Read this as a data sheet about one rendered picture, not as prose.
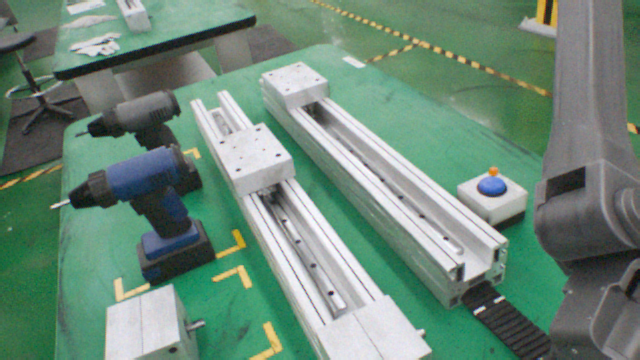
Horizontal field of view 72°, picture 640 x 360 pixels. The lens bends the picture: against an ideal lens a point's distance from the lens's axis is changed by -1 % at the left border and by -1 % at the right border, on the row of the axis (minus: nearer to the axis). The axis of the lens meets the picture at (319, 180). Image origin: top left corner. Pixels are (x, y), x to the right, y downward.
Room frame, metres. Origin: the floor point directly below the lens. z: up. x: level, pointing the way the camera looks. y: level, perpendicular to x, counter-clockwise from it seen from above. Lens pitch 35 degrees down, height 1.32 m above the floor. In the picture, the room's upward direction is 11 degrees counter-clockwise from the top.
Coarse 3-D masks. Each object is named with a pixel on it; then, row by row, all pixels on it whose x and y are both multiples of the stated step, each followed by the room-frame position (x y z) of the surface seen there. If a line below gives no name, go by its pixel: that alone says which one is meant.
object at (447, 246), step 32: (288, 128) 0.96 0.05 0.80; (320, 128) 0.82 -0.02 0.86; (352, 128) 0.79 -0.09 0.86; (320, 160) 0.78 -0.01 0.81; (352, 160) 0.68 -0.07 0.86; (384, 160) 0.67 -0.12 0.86; (352, 192) 0.65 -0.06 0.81; (384, 192) 0.57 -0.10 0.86; (416, 192) 0.58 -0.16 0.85; (448, 192) 0.54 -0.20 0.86; (384, 224) 0.54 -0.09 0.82; (416, 224) 0.48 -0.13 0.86; (448, 224) 0.50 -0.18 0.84; (480, 224) 0.46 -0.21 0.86; (416, 256) 0.45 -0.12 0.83; (448, 256) 0.41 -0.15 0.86; (480, 256) 0.43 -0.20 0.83; (448, 288) 0.39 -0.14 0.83
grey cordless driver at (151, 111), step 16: (144, 96) 0.83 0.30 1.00; (160, 96) 0.83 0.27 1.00; (112, 112) 0.80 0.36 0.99; (128, 112) 0.79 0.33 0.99; (144, 112) 0.80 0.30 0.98; (160, 112) 0.81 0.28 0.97; (176, 112) 0.82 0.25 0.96; (96, 128) 0.78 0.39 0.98; (112, 128) 0.78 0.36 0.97; (128, 128) 0.78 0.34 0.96; (144, 128) 0.80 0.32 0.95; (160, 128) 0.82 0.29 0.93; (144, 144) 0.81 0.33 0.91; (160, 144) 0.81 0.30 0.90; (176, 144) 0.83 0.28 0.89; (192, 160) 0.85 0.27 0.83; (192, 176) 0.80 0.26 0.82
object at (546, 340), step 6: (546, 336) 0.31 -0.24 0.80; (534, 342) 0.31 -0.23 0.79; (540, 342) 0.30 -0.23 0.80; (546, 342) 0.30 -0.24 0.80; (552, 342) 0.30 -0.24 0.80; (528, 348) 0.30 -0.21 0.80; (534, 348) 0.30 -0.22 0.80; (540, 348) 0.30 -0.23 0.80; (546, 348) 0.29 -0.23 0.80; (522, 354) 0.29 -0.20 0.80; (528, 354) 0.29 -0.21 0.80; (534, 354) 0.29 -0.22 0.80; (540, 354) 0.29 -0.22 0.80
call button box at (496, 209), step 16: (480, 176) 0.59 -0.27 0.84; (496, 176) 0.59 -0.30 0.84; (464, 192) 0.56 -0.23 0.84; (480, 192) 0.55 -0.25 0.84; (512, 192) 0.54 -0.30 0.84; (480, 208) 0.52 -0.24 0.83; (496, 208) 0.51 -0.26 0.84; (512, 208) 0.52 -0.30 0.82; (496, 224) 0.51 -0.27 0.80; (512, 224) 0.52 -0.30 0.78
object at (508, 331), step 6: (522, 318) 0.34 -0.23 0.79; (510, 324) 0.34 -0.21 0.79; (516, 324) 0.34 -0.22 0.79; (522, 324) 0.33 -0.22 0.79; (528, 324) 0.33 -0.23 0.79; (498, 330) 0.33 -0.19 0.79; (504, 330) 0.33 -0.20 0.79; (510, 330) 0.33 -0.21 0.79; (516, 330) 0.33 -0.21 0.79; (522, 330) 0.33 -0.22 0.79; (498, 336) 0.33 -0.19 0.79; (504, 336) 0.32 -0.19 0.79; (510, 336) 0.32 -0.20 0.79; (504, 342) 0.32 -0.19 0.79
